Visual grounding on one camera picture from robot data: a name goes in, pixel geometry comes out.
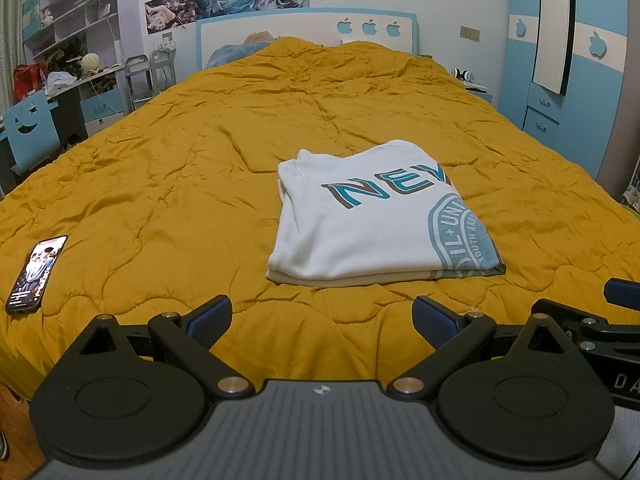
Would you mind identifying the blue and white bookshelf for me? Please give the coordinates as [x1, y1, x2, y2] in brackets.
[20, 0, 121, 73]

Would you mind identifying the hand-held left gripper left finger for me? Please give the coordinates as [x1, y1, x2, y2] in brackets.
[75, 295, 254, 400]

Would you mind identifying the blue and white wardrobe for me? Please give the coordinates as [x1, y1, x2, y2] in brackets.
[500, 0, 632, 181]

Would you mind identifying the black smartphone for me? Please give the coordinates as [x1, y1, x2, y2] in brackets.
[5, 235, 69, 315]

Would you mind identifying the cluttered shelf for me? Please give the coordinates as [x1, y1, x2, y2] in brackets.
[620, 155, 640, 217]

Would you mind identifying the wardrobe mirror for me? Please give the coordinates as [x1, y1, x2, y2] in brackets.
[531, 0, 577, 96]

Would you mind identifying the grey trolley cart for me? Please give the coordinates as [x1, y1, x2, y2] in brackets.
[124, 47, 179, 111]

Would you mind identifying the blue pillow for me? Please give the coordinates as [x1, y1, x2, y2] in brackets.
[206, 40, 272, 69]

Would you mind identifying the blue smiley chair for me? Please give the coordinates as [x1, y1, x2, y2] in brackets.
[2, 91, 60, 176]

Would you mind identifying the blue and white headboard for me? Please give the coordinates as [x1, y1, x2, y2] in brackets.
[196, 7, 420, 72]

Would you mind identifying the white plastic bag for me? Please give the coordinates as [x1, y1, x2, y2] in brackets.
[45, 71, 77, 94]

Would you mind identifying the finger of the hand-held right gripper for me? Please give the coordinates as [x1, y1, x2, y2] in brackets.
[602, 277, 640, 311]
[531, 299, 640, 357]

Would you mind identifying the desk with blue drawers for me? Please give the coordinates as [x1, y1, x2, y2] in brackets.
[44, 64, 126, 140]

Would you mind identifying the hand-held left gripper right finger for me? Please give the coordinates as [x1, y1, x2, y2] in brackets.
[392, 295, 571, 399]

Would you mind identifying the beige folded garment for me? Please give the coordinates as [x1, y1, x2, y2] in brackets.
[265, 265, 507, 289]

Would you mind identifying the red bag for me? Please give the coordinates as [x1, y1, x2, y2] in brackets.
[12, 62, 51, 102]

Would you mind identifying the white nightstand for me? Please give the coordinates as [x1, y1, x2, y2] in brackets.
[462, 80, 496, 107]

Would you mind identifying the yellow quilted blanket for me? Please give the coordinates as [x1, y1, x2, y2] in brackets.
[0, 36, 640, 401]

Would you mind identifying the white printed t-shirt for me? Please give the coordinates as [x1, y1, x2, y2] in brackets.
[266, 139, 507, 282]

